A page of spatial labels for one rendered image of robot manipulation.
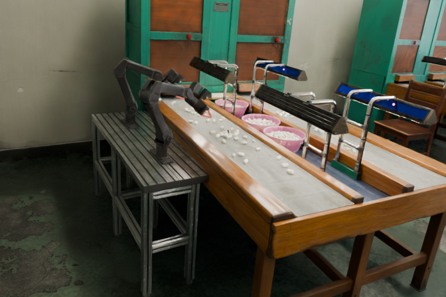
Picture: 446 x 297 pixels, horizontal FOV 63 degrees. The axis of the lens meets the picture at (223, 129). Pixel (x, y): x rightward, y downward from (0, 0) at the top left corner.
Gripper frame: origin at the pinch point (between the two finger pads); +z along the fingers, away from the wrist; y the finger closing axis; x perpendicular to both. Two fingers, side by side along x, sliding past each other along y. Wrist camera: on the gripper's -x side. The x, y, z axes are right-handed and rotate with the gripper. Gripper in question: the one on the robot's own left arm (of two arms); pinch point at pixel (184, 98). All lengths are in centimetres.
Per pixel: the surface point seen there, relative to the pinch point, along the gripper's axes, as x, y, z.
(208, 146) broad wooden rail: 14, -68, -2
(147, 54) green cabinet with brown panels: -9, 42, -27
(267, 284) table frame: 41, -136, 20
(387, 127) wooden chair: -112, 2, 193
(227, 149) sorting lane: 8, -69, 8
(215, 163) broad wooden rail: 18, -88, -6
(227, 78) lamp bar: -25.6, -36.3, -2.7
